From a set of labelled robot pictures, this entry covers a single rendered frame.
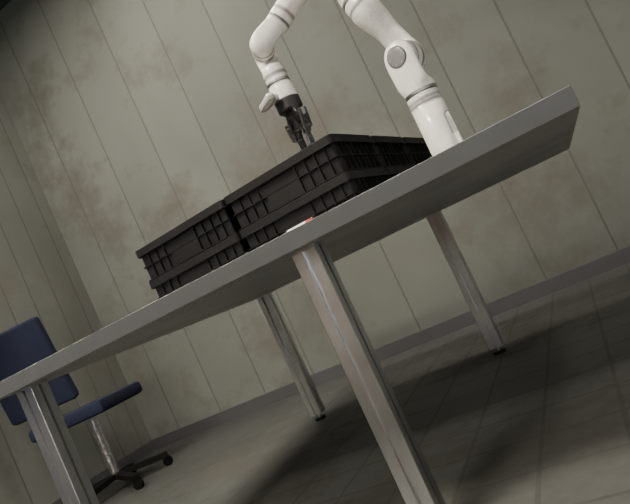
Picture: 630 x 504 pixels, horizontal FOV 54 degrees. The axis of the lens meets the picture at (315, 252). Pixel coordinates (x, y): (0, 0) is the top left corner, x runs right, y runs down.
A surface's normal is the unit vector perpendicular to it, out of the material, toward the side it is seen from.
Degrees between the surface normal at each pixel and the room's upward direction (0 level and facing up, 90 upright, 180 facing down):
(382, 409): 90
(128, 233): 90
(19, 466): 90
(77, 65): 90
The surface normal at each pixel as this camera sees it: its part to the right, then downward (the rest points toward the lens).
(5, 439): 0.83, -0.41
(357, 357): -0.37, 0.11
